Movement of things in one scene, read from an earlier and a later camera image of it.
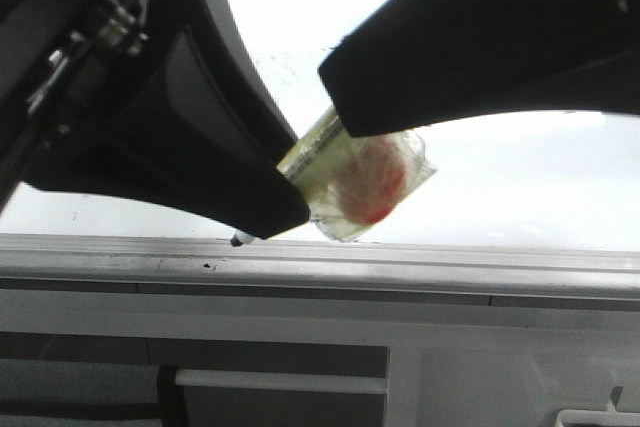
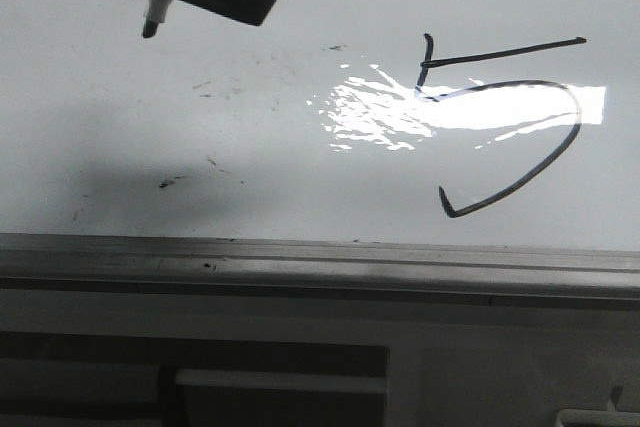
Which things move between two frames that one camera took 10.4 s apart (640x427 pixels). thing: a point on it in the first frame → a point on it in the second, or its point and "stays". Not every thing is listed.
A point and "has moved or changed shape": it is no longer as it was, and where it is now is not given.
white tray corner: (609, 415) stays
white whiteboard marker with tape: (352, 183) has moved or changed shape
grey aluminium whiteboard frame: (421, 273) stays
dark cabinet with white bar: (80, 380) stays
